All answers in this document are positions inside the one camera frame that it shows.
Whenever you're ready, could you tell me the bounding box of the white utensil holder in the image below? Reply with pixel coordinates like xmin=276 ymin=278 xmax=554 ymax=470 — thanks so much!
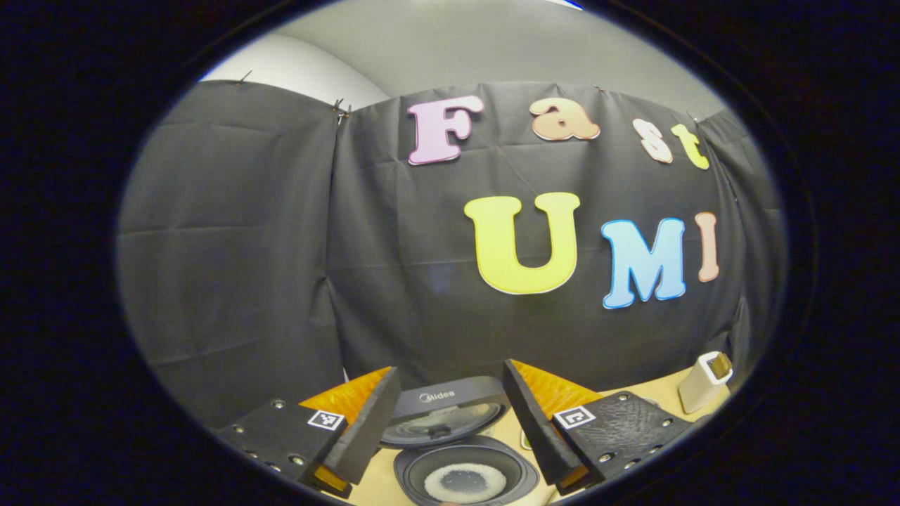
xmin=679 ymin=351 xmax=733 ymax=414

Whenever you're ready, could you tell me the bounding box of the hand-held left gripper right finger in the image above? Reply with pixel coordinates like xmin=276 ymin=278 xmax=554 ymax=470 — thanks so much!
xmin=502 ymin=358 xmax=693 ymax=496

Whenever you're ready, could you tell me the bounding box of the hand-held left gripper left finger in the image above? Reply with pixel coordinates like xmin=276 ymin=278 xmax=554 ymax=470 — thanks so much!
xmin=214 ymin=365 xmax=401 ymax=500

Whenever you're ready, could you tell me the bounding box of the white rice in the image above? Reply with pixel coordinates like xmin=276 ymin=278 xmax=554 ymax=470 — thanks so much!
xmin=424 ymin=462 xmax=508 ymax=503

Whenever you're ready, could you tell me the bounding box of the black backdrop cloth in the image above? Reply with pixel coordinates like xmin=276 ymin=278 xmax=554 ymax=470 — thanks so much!
xmin=116 ymin=79 xmax=788 ymax=429

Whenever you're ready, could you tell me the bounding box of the dark grey rice cooker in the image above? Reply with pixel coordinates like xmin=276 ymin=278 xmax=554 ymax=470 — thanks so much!
xmin=380 ymin=376 xmax=541 ymax=506

